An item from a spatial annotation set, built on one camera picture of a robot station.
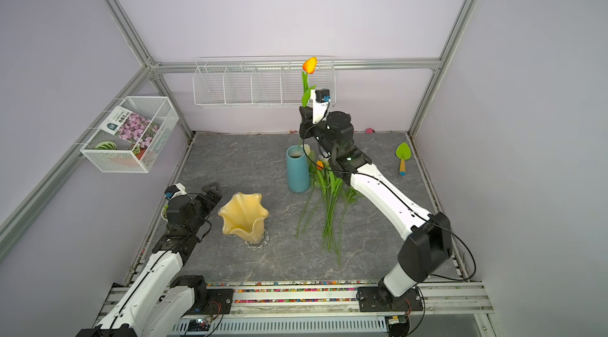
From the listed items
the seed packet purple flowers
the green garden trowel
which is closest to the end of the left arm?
the seed packet purple flowers

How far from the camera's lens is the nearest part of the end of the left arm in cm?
62

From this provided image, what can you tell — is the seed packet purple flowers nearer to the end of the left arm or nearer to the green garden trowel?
the end of the left arm

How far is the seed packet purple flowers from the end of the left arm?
229mm

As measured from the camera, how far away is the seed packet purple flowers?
728mm
